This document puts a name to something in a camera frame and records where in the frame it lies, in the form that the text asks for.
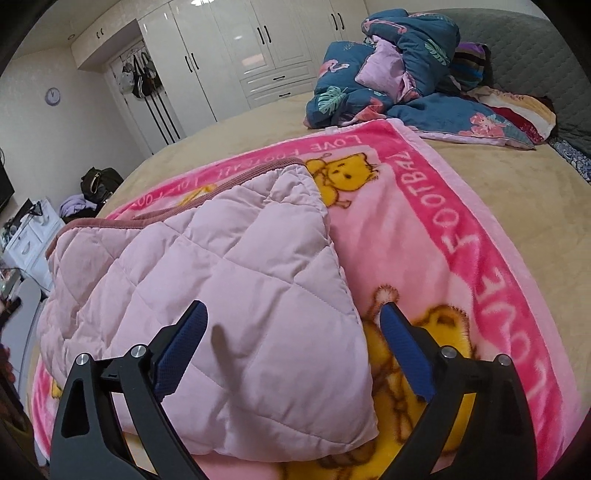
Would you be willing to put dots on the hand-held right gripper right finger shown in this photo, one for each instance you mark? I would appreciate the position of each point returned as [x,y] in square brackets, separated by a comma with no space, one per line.
[408,350]

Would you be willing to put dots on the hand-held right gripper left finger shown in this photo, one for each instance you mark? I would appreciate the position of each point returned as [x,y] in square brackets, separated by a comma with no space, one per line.
[180,355]

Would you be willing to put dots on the pink quilted jacket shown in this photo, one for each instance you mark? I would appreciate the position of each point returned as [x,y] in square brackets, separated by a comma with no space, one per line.
[231,286]

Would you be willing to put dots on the pink bear printed blanket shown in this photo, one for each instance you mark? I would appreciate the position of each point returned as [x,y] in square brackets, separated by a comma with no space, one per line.
[415,221]

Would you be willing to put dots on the lilac clothing pile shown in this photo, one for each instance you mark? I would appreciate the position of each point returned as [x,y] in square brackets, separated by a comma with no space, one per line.
[76,205]

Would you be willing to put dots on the white drawer cabinet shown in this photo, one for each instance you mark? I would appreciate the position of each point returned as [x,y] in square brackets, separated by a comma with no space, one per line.
[32,240]

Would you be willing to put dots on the dark handbag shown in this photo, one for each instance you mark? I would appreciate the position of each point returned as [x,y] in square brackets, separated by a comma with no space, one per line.
[101,180]

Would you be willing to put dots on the beige bed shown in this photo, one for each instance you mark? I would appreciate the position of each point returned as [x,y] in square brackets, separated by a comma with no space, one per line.
[508,184]

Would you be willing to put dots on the black television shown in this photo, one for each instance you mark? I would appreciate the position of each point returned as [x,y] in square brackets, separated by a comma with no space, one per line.
[5,182]

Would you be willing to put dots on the blue patterned pillow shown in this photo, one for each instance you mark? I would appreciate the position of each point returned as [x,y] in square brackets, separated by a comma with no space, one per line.
[572,159]

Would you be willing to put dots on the red white yellow pillow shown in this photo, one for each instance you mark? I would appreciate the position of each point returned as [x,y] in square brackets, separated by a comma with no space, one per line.
[517,104]

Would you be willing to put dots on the white hanging bag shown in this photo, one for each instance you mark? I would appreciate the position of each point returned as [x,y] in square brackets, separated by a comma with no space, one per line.
[125,82]

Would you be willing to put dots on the dark hanging bag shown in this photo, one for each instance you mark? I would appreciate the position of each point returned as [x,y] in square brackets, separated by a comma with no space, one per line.
[145,78]

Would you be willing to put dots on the striped cloth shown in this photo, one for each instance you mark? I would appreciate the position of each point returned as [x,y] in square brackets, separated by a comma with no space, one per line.
[471,64]

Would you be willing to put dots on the blue floral quilt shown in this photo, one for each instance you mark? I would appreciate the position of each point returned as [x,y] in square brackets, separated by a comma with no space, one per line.
[415,46]

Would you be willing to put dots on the white wardrobe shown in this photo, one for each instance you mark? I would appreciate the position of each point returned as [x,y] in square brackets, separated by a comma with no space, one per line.
[258,55]

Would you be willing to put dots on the grey quilted headboard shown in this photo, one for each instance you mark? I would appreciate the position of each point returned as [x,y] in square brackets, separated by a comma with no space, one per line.
[531,50]

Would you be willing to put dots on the round wall clock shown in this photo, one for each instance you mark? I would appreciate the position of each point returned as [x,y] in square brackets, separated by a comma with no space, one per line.
[53,96]

